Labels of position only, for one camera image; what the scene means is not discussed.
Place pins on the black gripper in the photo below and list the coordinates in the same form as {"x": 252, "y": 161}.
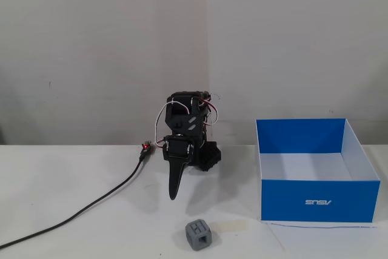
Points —
{"x": 177, "y": 149}

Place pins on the gray cube block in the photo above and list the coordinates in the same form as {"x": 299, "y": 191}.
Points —
{"x": 197, "y": 234}

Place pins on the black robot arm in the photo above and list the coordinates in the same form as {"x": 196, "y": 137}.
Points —
{"x": 182, "y": 119}

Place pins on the blue white cardboard box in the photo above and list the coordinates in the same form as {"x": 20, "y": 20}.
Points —
{"x": 318, "y": 198}

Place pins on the small controller board red led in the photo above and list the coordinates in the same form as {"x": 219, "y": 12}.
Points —
{"x": 146, "y": 148}

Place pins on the translucent tape strip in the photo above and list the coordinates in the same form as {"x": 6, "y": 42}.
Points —
{"x": 233, "y": 226}

